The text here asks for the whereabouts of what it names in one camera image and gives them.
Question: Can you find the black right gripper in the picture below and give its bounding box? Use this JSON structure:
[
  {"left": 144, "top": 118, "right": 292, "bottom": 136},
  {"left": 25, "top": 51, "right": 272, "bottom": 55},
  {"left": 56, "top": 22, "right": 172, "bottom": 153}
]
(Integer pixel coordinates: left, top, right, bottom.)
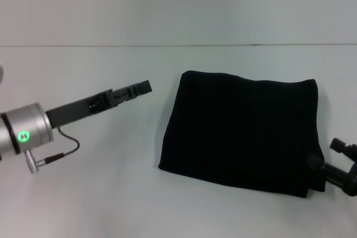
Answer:
[{"left": 305, "top": 137, "right": 357, "bottom": 197}]

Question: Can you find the left arm plug with cable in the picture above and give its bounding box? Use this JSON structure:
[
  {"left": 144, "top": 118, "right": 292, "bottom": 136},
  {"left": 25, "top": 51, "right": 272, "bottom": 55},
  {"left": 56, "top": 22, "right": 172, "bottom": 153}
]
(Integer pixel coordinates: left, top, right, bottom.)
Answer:
[{"left": 25, "top": 128, "right": 81, "bottom": 174}]

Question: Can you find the black shirt with FREE print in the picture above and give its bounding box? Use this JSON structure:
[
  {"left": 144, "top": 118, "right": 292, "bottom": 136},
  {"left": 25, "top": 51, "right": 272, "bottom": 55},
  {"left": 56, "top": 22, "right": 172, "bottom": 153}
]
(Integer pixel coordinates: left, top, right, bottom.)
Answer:
[{"left": 158, "top": 70, "right": 327, "bottom": 198}]

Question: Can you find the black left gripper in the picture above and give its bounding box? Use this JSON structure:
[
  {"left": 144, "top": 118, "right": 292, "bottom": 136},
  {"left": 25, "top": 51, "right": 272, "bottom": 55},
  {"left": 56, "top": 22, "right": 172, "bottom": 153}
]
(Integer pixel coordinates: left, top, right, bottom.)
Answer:
[{"left": 46, "top": 80, "right": 153, "bottom": 127}]

